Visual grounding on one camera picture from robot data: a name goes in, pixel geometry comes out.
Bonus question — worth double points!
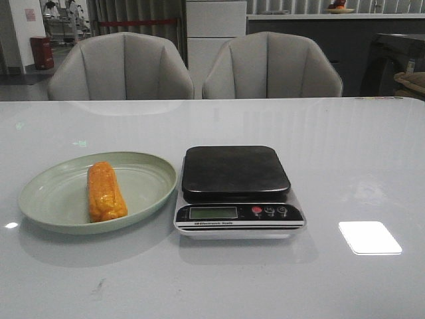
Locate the orange corn cob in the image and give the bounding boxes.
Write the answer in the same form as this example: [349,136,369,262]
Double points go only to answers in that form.
[87,161,128,223]

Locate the black silver kitchen scale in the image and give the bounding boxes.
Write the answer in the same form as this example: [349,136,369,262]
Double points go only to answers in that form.
[173,146,307,239]

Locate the right grey upholstered chair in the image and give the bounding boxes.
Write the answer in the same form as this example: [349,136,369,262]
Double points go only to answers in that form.
[202,32,343,99]

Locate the grey upholstered chair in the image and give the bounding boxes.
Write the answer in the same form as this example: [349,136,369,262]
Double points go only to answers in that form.
[202,32,343,99]
[47,32,194,101]

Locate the light green plate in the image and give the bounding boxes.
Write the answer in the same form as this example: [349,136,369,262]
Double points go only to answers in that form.
[18,152,177,235]

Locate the left grey upholstered chair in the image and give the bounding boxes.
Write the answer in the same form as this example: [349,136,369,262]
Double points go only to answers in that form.
[47,32,194,101]

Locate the white cabinet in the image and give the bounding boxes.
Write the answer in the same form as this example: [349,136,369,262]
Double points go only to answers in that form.
[185,1,247,99]

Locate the red barrier tape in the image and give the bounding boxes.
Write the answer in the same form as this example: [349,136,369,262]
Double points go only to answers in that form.
[98,19,179,27]

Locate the grey counter with white top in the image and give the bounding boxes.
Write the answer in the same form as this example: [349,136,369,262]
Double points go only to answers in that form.
[247,13,424,96]

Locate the fruit bowl on counter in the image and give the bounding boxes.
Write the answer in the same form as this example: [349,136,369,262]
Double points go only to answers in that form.
[325,0,354,14]

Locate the red trash bin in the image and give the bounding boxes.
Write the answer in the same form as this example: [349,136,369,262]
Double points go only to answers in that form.
[30,36,54,70]

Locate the dark glossy side table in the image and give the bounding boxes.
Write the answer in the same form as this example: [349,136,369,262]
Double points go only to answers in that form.
[360,33,424,96]

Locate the beige cushion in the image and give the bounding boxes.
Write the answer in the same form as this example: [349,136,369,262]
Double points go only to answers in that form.
[394,72,425,101]

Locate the pink wall notice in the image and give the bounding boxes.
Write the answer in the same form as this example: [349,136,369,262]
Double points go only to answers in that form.
[25,9,36,22]

